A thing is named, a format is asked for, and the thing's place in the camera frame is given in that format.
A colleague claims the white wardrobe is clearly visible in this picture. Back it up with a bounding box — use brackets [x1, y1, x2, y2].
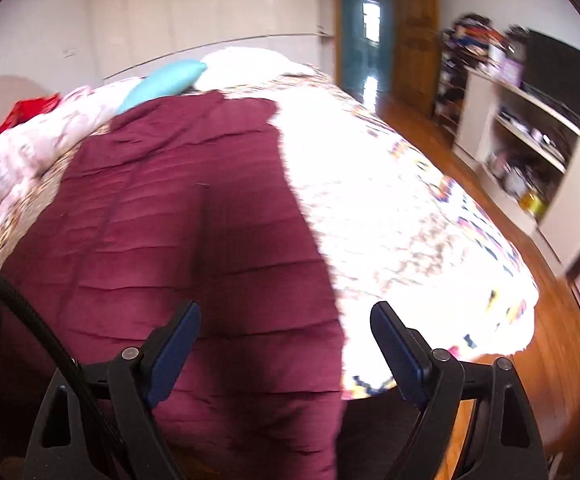
[87, 0, 337, 83]

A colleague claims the black cable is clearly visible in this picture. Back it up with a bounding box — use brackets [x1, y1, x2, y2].
[0, 251, 138, 480]

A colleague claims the beige headboard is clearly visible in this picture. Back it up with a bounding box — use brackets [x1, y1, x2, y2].
[0, 75, 59, 108]

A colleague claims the teal doorway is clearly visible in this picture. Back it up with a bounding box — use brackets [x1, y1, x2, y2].
[339, 0, 395, 95]

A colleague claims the cluttered shoe rack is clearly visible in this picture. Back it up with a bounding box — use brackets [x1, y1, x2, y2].
[432, 12, 527, 133]

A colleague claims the red cloth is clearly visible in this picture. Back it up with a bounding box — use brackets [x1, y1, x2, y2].
[0, 93, 63, 166]

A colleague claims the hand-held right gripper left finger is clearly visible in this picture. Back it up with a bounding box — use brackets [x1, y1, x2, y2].
[22, 301, 202, 480]

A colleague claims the black television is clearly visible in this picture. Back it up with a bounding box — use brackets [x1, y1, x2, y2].
[520, 29, 580, 128]

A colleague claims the pink white quilt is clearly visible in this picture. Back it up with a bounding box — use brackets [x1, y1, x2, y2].
[0, 77, 143, 253]

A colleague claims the white shelf cabinet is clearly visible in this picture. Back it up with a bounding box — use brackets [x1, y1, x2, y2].
[454, 67, 580, 276]

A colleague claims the maroon puffer coat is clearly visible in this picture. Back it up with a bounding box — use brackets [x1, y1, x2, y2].
[0, 91, 347, 480]

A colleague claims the teal pillow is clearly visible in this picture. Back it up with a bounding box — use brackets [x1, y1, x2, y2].
[116, 59, 208, 115]

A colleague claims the printed bedspread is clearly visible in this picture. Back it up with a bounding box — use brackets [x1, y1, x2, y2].
[0, 60, 541, 401]

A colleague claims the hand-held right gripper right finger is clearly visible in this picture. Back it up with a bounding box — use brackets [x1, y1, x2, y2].
[370, 301, 548, 480]

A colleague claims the yellow container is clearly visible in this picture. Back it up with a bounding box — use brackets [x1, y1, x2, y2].
[520, 192, 551, 217]

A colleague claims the white pillow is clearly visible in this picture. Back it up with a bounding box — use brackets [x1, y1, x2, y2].
[194, 46, 303, 92]

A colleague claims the wooden door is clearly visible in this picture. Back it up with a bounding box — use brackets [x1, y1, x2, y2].
[392, 0, 442, 117]

